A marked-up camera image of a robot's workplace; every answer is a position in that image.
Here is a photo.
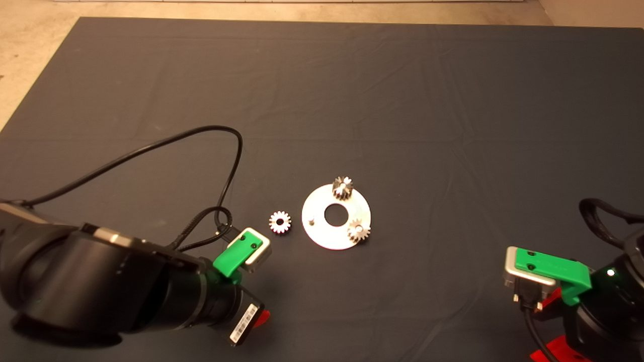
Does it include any green right camera mount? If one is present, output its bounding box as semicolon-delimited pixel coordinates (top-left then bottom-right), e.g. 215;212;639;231
513;248;593;306

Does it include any bright steel planetary gear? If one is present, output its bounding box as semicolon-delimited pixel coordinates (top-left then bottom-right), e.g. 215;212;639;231
269;211;292;235

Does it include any braided black left arm cable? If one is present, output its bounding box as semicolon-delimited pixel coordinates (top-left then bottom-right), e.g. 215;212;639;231
174;206;234;252

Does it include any round metal carrier plate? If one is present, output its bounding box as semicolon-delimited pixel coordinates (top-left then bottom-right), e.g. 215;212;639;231
301;184;372;250

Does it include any green left camera mount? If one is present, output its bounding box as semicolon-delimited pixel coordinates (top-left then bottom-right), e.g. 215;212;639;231
213;229;262;285

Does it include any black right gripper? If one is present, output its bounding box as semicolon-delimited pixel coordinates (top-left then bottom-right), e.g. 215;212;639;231
530;256;637;362

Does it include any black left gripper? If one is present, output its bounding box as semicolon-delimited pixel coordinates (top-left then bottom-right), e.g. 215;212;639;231
201;259;271;347

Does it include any dark steel planetary gear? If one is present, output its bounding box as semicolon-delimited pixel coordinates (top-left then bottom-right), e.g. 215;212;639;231
332;176;355;201
347;219;372;244

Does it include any dark grey table cloth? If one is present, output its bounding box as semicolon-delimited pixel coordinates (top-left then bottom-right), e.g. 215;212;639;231
0;18;644;362

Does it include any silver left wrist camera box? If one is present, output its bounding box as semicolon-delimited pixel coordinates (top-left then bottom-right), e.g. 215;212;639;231
221;227;272;274

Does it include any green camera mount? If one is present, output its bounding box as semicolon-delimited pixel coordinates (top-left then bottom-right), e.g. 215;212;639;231
213;229;262;285
513;248;593;306

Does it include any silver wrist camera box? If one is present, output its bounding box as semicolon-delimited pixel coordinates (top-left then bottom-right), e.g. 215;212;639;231
505;246;556;311
221;227;272;274

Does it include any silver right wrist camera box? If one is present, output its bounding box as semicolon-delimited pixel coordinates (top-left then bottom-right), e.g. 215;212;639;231
505;246;556;311

